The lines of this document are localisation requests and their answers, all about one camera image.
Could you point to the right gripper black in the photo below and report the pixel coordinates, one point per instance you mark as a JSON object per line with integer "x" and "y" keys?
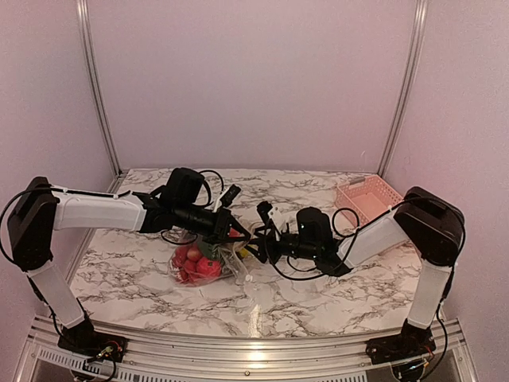
{"x": 270, "y": 243}

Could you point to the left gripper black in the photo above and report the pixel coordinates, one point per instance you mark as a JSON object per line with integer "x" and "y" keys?
{"x": 219, "y": 231}

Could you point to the yellow fake pepper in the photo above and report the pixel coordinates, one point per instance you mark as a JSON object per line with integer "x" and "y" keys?
{"x": 243, "y": 253}

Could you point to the clear zip top bag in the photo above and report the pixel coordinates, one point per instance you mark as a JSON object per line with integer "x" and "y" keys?
{"x": 196, "y": 263}

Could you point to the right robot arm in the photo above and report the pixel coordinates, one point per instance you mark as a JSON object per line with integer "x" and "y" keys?
{"x": 434, "y": 228}

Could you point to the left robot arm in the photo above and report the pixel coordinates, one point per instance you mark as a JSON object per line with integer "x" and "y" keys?
{"x": 34, "y": 214}

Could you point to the green fake pepper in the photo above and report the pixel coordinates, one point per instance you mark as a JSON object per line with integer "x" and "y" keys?
{"x": 212, "y": 252}

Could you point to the red fake tomato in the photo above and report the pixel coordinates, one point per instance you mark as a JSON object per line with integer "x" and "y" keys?
{"x": 208, "y": 268}

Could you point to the pink plastic basket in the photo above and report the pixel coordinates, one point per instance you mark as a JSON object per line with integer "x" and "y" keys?
{"x": 368, "y": 196}

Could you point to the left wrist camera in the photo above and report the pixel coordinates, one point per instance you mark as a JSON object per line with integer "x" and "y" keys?
{"x": 226, "y": 198}

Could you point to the left aluminium frame post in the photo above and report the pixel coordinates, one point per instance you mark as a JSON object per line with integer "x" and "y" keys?
{"x": 87, "y": 42}

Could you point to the aluminium frame post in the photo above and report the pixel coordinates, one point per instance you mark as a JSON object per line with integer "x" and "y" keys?
{"x": 87, "y": 42}
{"x": 409, "y": 76}

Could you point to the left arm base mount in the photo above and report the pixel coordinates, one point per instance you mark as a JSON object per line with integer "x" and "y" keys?
{"x": 98, "y": 343}

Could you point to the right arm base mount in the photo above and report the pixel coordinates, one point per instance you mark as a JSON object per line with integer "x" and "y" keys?
{"x": 399, "y": 350}

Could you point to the aluminium front rail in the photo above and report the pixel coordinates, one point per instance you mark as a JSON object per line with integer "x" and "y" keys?
{"x": 160, "y": 356}

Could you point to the right aluminium frame post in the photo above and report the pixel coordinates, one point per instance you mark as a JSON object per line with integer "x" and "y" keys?
{"x": 409, "y": 76}

